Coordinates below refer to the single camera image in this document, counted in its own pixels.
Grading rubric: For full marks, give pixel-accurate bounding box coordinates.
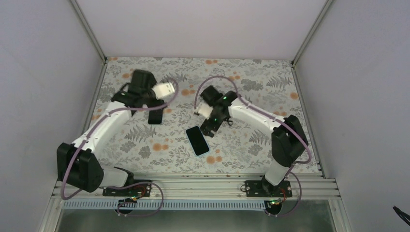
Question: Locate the black phone from beige case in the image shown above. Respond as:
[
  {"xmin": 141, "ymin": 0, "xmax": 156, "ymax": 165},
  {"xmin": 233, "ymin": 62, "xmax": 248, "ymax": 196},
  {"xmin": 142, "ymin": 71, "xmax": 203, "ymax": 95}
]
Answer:
[{"xmin": 148, "ymin": 108, "xmax": 163, "ymax": 125}]

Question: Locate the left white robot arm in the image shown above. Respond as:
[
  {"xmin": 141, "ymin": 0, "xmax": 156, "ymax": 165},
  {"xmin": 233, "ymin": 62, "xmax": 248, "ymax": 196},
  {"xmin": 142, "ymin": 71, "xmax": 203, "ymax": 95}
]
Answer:
[{"xmin": 57, "ymin": 70, "xmax": 175, "ymax": 196}]

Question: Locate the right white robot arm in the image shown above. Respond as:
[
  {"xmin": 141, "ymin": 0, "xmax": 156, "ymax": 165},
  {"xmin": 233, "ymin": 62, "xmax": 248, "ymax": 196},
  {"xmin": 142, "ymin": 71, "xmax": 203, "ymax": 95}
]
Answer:
[{"xmin": 195, "ymin": 86, "xmax": 308, "ymax": 197}]

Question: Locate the floral patterned table mat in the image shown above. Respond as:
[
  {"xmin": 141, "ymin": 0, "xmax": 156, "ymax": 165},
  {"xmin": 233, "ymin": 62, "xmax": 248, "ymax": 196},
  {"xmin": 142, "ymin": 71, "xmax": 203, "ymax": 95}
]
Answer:
[{"xmin": 76, "ymin": 57, "xmax": 321, "ymax": 175}]

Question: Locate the black object at corner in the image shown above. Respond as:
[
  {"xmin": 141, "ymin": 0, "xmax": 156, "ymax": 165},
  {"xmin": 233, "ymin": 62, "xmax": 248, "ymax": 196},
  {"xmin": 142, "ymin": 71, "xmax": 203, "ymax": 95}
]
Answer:
[{"xmin": 393, "ymin": 206, "xmax": 410, "ymax": 226}]

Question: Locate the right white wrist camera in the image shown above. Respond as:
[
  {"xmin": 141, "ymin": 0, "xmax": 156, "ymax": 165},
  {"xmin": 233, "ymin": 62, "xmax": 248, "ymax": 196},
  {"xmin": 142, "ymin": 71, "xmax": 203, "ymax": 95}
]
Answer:
[{"xmin": 194, "ymin": 102, "xmax": 213, "ymax": 119}]

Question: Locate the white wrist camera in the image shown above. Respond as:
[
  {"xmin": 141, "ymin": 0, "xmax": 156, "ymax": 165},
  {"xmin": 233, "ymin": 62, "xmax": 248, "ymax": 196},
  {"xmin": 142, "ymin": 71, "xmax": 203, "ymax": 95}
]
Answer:
[
  {"xmin": 152, "ymin": 82, "xmax": 175, "ymax": 99},
  {"xmin": 194, "ymin": 102, "xmax": 213, "ymax": 119}
]

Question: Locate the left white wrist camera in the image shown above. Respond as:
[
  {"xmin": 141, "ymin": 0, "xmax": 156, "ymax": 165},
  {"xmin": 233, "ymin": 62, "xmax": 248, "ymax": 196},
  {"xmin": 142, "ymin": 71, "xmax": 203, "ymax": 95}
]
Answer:
[{"xmin": 152, "ymin": 82, "xmax": 175, "ymax": 99}]

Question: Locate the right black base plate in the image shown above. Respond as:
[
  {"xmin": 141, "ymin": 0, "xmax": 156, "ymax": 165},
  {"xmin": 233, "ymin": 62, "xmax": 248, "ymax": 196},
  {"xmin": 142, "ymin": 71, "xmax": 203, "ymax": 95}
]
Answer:
[{"xmin": 240, "ymin": 180, "xmax": 293, "ymax": 198}]

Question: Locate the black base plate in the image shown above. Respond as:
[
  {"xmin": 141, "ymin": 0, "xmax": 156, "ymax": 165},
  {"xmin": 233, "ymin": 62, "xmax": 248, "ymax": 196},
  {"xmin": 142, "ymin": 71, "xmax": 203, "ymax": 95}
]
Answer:
[
  {"xmin": 240, "ymin": 180, "xmax": 293, "ymax": 198},
  {"xmin": 102, "ymin": 180, "xmax": 152, "ymax": 198}
]

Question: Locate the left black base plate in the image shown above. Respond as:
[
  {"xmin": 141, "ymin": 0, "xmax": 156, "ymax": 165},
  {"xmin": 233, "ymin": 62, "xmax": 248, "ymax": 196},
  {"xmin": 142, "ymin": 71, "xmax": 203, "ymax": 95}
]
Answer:
[{"xmin": 102, "ymin": 180, "xmax": 152, "ymax": 198}]

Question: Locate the slotted grey cable duct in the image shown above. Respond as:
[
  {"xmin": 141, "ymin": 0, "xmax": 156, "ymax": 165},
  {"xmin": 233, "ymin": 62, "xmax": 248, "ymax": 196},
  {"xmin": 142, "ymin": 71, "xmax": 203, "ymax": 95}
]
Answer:
[{"xmin": 63, "ymin": 199, "xmax": 266, "ymax": 211}]

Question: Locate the aluminium rail frame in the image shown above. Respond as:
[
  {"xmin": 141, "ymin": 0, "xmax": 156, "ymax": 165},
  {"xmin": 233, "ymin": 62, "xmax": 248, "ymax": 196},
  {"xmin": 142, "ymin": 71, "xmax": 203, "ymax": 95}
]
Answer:
[{"xmin": 51, "ymin": 173, "xmax": 340, "ymax": 201}]

